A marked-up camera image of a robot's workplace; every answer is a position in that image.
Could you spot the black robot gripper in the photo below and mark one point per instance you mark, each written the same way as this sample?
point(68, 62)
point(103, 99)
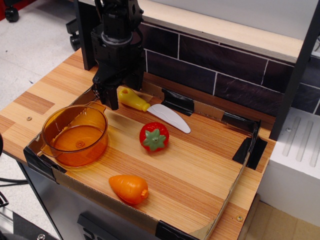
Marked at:
point(118, 63)

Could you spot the yellow handled toy knife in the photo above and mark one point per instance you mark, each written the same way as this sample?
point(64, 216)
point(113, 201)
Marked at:
point(129, 98)

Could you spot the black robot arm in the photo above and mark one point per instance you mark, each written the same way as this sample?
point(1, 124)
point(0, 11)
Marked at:
point(119, 18)

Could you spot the orange transparent plastic pot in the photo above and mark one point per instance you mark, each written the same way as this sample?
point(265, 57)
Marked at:
point(76, 136)

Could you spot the cardboard fence with black tape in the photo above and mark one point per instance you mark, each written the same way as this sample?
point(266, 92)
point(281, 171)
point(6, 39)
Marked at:
point(163, 163)

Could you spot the red toy strawberry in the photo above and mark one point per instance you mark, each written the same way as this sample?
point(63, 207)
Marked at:
point(154, 136)

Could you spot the black chair caster base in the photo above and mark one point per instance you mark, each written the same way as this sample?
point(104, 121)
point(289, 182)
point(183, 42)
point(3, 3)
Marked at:
point(72, 28)

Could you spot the orange toy carrot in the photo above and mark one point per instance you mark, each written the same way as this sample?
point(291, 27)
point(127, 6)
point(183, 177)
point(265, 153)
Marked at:
point(130, 188)

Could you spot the black caster wheel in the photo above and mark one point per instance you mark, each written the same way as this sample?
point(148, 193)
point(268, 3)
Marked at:
point(11, 14)

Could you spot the white toy sink unit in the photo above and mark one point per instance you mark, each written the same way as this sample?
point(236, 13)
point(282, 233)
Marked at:
point(291, 182)

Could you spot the black oven handle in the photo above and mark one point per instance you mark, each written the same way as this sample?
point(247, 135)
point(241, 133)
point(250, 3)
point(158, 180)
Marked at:
point(96, 229)

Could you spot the wooden shelf with black frame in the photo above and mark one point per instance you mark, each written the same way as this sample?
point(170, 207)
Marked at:
point(250, 73)

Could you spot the metal frame with screw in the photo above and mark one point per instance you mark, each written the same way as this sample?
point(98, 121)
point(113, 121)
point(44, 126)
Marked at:
point(15, 227)

